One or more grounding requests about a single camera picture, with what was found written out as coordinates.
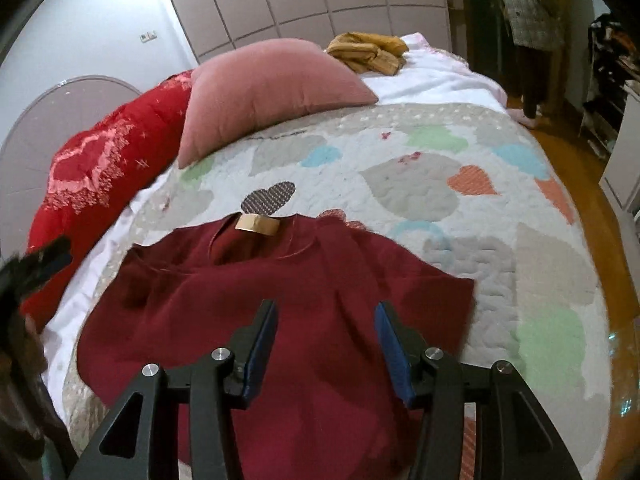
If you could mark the pink pillow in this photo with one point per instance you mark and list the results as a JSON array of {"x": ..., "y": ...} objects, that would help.
[{"x": 260, "y": 90}]

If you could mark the person's left forearm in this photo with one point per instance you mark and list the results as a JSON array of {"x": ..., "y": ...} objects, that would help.
[{"x": 22, "y": 400}]

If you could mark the yellow striped garment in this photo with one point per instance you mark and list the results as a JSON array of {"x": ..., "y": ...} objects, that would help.
[{"x": 365, "y": 50}]

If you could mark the red embroidered pillow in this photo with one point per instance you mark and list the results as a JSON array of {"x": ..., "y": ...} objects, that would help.
[{"x": 100, "y": 170}]

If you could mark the white blanket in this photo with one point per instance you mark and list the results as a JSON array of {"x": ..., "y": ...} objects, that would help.
[{"x": 440, "y": 80}]

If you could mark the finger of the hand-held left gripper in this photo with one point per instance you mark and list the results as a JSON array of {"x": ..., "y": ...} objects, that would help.
[{"x": 47, "y": 260}]

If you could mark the wall socket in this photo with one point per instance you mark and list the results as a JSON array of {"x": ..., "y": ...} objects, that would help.
[{"x": 148, "y": 36}]

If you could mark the maroon sweater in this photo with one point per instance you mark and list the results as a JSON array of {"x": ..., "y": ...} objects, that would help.
[{"x": 310, "y": 280}]

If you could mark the white shoe rack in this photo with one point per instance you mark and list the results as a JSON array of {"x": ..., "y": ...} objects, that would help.
[{"x": 607, "y": 100}]

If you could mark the heart patchwork quilt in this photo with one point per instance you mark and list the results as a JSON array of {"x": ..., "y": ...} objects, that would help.
[{"x": 500, "y": 240}]

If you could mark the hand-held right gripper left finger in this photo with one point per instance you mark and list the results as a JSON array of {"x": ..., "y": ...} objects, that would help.
[{"x": 257, "y": 355}]

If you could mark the white bed sheet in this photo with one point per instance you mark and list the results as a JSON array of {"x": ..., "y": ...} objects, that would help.
[{"x": 85, "y": 280}]

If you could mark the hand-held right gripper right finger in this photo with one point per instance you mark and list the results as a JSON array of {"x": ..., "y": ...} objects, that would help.
[{"x": 395, "y": 355}]

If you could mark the lilac arched headboard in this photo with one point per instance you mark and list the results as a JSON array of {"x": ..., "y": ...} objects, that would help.
[{"x": 30, "y": 150}]

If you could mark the white shelf unit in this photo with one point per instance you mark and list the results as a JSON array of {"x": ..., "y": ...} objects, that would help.
[{"x": 625, "y": 170}]

